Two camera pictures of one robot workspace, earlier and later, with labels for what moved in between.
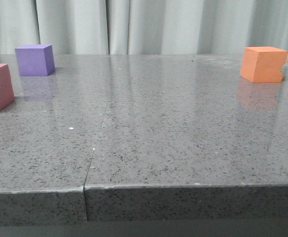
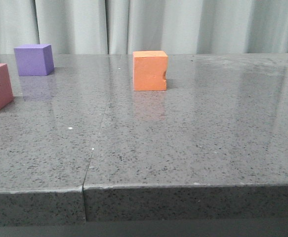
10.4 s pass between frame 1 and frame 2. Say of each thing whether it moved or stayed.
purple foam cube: stayed
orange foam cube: moved
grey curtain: stayed
